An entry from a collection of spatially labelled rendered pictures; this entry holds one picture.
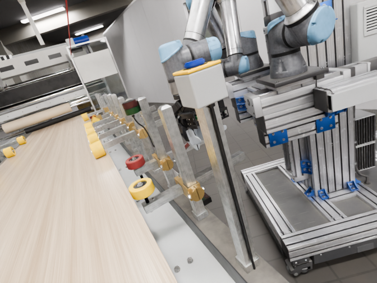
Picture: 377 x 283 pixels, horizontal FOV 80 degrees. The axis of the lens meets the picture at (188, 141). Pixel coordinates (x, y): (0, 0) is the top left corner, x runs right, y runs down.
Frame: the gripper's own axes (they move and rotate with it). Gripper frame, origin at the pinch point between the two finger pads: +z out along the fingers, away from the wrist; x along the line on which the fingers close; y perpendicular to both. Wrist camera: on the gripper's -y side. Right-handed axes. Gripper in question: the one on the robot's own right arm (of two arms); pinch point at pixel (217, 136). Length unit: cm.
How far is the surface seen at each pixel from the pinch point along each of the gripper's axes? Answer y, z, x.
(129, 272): -57, -8, -56
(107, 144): -49, -13, 23
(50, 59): -63, -87, 278
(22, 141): -116, -11, 171
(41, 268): -75, -8, -40
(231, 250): -32, 12, -49
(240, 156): -6.9, 0.4, -26.4
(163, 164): -33.0, -3.2, -8.4
